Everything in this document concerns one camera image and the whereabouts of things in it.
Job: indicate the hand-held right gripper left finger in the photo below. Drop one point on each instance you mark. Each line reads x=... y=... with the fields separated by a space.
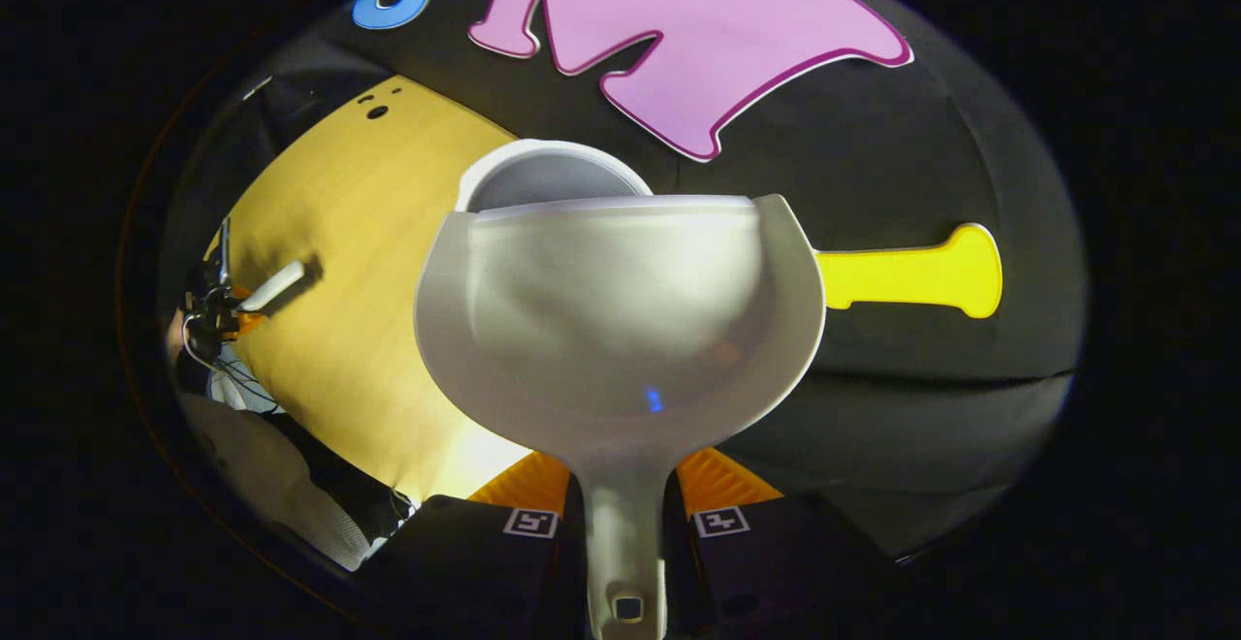
x=485 y=572

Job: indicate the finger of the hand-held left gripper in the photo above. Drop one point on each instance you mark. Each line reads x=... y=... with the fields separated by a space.
x=248 y=318

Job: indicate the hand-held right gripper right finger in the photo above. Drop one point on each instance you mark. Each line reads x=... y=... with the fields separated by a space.
x=776 y=562

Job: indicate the small white broom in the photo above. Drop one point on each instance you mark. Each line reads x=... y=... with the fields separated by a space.
x=274 y=287

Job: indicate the white dustpan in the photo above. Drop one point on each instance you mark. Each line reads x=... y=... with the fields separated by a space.
x=620 y=330

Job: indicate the white ribbed garbage bin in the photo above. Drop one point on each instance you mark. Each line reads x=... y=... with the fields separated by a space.
x=543 y=179

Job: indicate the wooden desktop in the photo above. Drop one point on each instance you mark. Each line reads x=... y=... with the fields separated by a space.
x=368 y=262

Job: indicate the person's light garment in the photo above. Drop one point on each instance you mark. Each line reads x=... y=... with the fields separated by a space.
x=281 y=485

